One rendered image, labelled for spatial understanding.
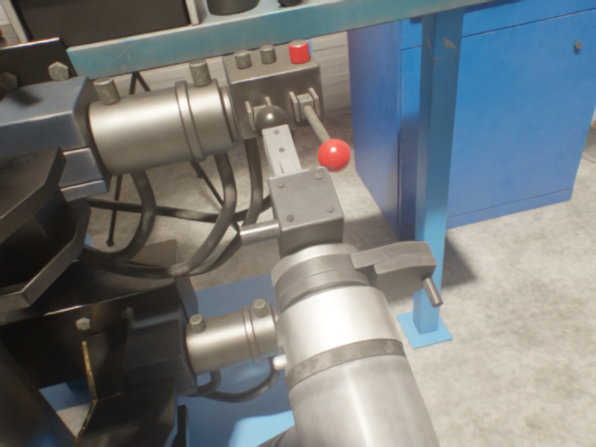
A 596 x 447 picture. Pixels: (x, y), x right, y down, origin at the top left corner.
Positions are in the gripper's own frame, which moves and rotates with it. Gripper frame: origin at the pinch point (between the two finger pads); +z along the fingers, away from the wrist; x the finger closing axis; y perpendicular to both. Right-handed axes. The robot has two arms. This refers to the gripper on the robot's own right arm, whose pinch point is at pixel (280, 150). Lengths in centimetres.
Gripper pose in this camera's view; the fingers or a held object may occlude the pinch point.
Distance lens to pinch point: 47.4
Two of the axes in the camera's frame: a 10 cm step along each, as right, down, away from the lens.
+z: -2.4, -8.1, 5.3
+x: 0.5, 5.4, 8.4
